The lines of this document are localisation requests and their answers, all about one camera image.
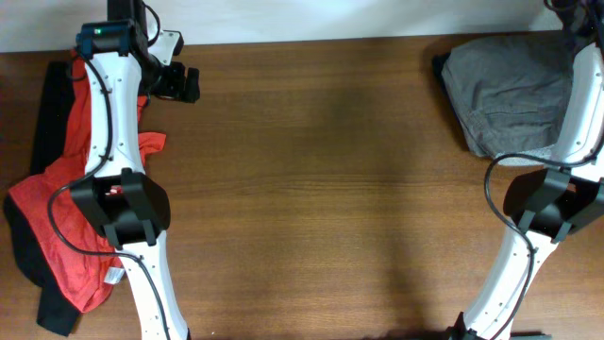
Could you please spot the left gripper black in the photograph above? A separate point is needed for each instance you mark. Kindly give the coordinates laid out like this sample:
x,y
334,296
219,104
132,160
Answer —
x,y
174,86

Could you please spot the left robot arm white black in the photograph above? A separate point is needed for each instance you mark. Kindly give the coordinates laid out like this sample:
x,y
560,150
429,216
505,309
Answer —
x,y
128,56

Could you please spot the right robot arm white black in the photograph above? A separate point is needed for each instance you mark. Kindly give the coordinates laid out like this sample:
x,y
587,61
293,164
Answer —
x,y
543,207

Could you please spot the red printed t-shirt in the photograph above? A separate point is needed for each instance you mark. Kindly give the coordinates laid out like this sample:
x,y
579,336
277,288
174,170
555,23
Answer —
x,y
79,258

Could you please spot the black garment under red shirt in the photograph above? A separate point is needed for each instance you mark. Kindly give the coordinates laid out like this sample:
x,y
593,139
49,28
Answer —
x,y
27,214

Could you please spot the dark navy folded garment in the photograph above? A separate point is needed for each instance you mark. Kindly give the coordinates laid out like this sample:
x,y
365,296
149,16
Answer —
x,y
438,64

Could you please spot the grey folded shorts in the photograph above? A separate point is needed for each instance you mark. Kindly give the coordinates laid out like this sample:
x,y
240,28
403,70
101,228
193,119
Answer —
x,y
510,93

